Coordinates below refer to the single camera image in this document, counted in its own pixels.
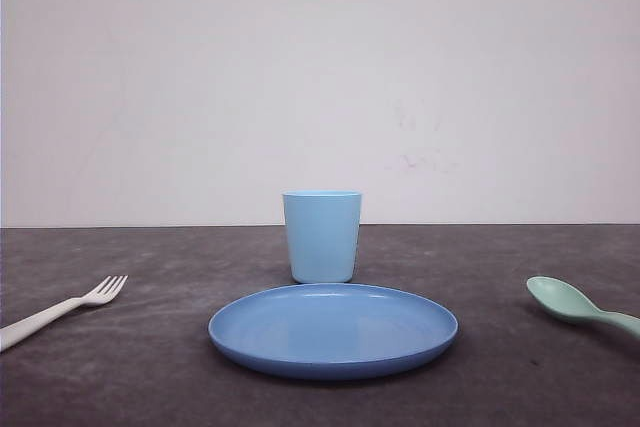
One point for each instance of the light blue plastic cup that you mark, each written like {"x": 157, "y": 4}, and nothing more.
{"x": 322, "y": 228}

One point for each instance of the blue plastic plate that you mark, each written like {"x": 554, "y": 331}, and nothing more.
{"x": 332, "y": 331}

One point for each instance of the white plastic fork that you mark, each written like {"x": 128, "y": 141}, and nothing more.
{"x": 100, "y": 295}

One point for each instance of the mint green plastic spoon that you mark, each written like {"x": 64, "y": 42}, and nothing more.
{"x": 567, "y": 303}

